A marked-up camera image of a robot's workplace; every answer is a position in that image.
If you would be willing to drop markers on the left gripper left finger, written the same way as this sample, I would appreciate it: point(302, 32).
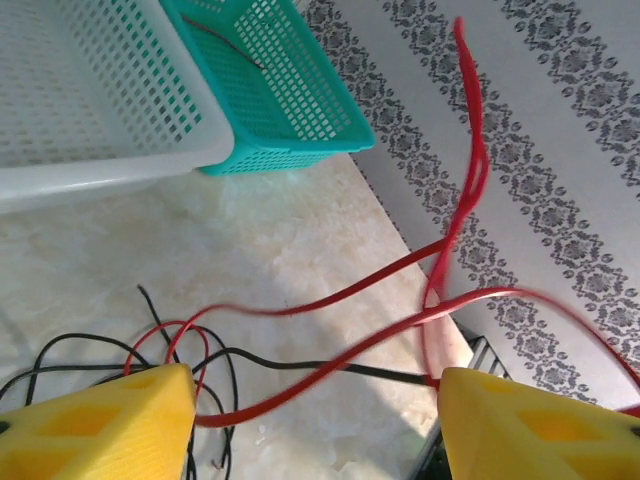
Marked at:
point(100, 430)

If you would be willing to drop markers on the white plastic basket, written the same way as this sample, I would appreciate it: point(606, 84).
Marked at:
point(75, 75)

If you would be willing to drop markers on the teal plastic basket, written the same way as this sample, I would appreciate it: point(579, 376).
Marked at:
point(300, 100)

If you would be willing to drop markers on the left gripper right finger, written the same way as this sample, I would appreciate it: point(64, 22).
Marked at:
point(540, 435)

